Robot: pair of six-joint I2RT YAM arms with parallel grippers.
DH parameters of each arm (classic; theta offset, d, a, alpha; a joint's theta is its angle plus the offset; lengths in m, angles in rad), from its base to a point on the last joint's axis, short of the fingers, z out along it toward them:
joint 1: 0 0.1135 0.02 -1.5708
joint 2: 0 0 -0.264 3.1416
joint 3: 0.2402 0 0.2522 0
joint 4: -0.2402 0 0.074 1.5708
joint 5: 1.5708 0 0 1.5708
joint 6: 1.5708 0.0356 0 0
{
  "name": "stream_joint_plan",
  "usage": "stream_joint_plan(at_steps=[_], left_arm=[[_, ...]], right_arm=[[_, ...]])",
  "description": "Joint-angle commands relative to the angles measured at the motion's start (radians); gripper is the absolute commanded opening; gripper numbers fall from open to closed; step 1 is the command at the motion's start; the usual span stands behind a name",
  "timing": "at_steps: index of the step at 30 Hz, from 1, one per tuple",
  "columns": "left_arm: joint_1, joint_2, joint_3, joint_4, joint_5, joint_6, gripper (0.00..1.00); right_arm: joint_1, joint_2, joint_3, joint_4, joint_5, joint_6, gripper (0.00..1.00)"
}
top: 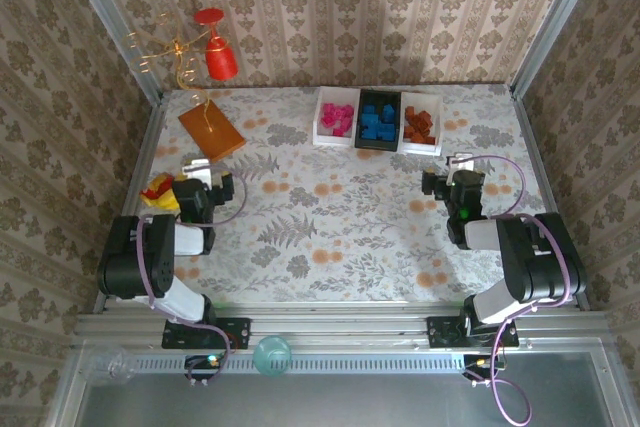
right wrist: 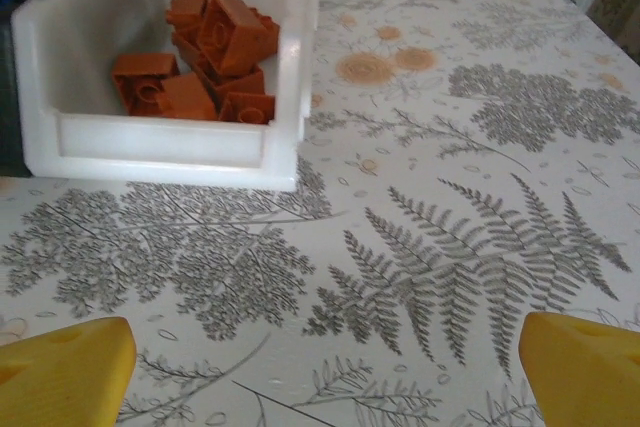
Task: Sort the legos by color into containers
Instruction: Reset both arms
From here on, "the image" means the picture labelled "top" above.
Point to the clear plastic cup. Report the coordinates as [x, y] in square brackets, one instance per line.
[107, 367]

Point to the large blue lego brick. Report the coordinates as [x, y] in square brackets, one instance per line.
[371, 121]

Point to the red wine glass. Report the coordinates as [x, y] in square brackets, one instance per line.
[220, 64]

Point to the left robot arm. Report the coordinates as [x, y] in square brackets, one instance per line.
[190, 239]

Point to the orange lego brick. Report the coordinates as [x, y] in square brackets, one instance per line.
[430, 139]
[410, 113]
[411, 129]
[417, 139]
[426, 129]
[424, 118]

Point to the aluminium side rail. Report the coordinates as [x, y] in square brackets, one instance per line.
[137, 157]
[545, 172]

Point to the red and yellow toy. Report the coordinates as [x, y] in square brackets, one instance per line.
[156, 187]

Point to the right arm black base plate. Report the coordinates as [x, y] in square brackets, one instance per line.
[440, 332]

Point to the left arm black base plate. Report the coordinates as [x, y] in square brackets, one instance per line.
[240, 329]

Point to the white container for orange bricks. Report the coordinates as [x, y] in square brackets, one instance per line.
[425, 99]

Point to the grey metal shelf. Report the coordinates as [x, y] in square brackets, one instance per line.
[325, 402]

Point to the teal glass cup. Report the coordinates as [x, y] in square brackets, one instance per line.
[272, 357]

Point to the small black connector board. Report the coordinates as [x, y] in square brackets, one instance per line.
[202, 364]
[480, 364]

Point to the black container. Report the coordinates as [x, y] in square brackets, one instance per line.
[380, 97]

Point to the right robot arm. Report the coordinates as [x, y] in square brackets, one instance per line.
[540, 257]

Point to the white container for pink bricks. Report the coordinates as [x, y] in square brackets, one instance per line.
[340, 96]

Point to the floral tablecloth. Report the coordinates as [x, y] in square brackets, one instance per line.
[350, 247]

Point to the pink lego brick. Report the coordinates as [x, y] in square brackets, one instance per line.
[348, 108]
[327, 121]
[342, 128]
[330, 109]
[341, 112]

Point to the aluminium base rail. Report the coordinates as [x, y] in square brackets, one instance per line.
[340, 322]

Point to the aluminium frame post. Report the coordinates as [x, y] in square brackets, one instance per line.
[107, 17]
[555, 22]

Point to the yellow toy banana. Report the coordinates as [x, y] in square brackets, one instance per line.
[167, 203]

